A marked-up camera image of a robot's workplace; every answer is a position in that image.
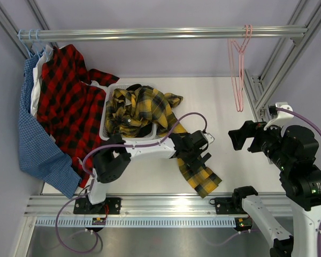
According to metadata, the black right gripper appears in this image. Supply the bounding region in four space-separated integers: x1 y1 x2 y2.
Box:
228 117 292 170

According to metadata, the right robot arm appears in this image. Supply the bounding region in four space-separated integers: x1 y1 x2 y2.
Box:
228 120 321 256

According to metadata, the slotted white cable duct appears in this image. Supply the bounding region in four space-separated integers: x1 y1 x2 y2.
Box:
35 217 236 228

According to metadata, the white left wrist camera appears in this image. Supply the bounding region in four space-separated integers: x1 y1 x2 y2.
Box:
202 132 215 147

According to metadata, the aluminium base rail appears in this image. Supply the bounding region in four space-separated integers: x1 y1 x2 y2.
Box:
24 194 315 216

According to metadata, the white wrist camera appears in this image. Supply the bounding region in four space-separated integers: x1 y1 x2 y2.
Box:
202 132 215 147
264 102 294 131

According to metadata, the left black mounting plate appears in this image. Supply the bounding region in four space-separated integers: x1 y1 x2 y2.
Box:
73 197 121 215

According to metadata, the pink wire hanger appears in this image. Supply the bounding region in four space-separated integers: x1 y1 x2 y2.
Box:
227 24 251 112
231 24 254 112

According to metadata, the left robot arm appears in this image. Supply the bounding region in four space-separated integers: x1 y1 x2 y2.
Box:
85 131 220 214

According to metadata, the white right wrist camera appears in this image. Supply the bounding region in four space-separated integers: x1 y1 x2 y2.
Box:
264 102 294 131

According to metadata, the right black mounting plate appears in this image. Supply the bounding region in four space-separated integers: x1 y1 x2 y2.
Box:
209 196 246 215

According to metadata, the white plastic basket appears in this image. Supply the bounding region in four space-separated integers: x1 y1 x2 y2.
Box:
99 83 157 141

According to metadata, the white shirt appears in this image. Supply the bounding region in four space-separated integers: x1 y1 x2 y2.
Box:
30 45 53 118

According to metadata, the red black plaid shirt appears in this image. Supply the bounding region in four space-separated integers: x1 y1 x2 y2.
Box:
36 44 119 187

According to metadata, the yellow plaid shirt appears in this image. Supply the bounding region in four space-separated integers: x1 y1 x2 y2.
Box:
105 86 221 198

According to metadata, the frame post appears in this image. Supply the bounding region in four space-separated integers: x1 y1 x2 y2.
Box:
0 1 49 59
243 1 321 121

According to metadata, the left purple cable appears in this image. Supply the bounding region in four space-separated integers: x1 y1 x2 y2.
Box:
55 111 208 254

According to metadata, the left frame post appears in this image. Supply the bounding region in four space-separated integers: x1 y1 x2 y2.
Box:
0 1 49 59

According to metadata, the aluminium hanging rail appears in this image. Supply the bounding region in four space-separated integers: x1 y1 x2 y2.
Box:
18 25 308 43

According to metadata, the blue wire hanger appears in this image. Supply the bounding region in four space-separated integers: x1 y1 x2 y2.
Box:
28 29 42 59
18 28 35 57
35 29 50 58

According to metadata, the blue checked shirt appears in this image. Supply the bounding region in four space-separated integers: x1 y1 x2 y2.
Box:
18 57 81 199

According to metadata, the black mounting plate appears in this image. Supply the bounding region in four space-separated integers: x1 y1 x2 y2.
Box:
73 197 121 215
209 196 246 215

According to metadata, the right frame post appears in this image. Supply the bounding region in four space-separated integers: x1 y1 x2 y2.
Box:
243 1 321 121

